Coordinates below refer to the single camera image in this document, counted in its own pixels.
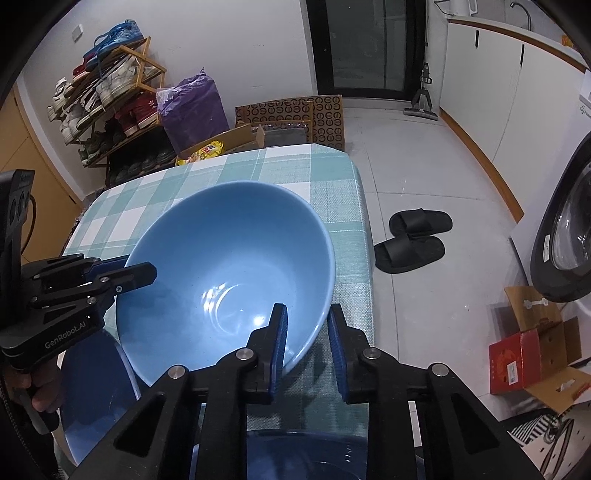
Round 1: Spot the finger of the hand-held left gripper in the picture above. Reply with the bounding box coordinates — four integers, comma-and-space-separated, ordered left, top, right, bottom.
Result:
69, 261, 158, 305
28, 254, 131, 283

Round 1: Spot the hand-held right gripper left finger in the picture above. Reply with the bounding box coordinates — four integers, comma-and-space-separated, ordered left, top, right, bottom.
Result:
69, 302, 289, 480

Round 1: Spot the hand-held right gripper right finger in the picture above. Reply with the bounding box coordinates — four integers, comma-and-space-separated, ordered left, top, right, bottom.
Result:
327, 304, 550, 480

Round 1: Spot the blue bowl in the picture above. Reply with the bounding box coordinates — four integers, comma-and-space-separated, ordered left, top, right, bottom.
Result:
115, 181, 337, 387
60, 323, 144, 467
198, 427, 426, 480

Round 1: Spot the person's left hand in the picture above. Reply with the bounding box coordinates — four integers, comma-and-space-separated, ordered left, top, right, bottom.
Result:
2, 362, 63, 414

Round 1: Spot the orange wooden door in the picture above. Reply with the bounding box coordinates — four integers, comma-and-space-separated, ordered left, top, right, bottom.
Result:
0, 88, 86, 222

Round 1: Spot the black slipper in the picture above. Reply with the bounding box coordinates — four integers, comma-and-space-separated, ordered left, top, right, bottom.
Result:
389, 209, 454, 238
374, 235, 446, 274

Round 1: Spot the yellow snack packet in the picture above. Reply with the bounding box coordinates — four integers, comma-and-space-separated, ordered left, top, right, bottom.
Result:
178, 141, 225, 166

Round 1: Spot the purple plastic bag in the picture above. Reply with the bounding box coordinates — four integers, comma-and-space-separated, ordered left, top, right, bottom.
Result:
156, 69, 230, 155

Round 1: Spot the open cardboard box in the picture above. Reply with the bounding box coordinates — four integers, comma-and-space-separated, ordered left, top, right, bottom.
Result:
175, 124, 266, 167

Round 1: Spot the red cardboard carton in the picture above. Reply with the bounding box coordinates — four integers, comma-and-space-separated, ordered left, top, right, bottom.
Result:
488, 285, 591, 416

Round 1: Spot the wooden shoe rack with shoes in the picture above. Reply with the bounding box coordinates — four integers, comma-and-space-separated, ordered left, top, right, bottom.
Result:
46, 19, 178, 185

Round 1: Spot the grey plastic-wrapped pack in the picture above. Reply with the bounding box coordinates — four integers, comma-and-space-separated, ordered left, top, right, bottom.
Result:
264, 119, 309, 149

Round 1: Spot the black white patterned mat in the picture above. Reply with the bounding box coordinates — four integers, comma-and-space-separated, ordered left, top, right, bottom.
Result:
505, 406, 587, 480

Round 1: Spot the patterned brown cardboard box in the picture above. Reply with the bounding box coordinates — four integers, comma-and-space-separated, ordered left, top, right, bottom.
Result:
235, 95, 346, 151

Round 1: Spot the white washing machine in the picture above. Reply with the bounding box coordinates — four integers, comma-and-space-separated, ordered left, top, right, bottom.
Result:
508, 69, 591, 305

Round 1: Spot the grey floor mop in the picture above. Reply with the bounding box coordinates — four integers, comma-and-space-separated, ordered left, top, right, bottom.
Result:
403, 41, 439, 121

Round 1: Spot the white base cabinet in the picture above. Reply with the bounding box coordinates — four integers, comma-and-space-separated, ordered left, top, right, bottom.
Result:
438, 16, 591, 171

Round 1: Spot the black framed glass door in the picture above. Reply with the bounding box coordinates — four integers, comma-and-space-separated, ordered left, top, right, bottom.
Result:
305, 0, 428, 99

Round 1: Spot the white electric kettle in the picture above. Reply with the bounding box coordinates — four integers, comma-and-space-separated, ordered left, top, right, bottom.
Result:
436, 0, 478, 14

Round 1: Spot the metal faucet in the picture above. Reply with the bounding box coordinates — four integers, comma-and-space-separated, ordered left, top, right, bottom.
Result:
510, 1, 534, 31

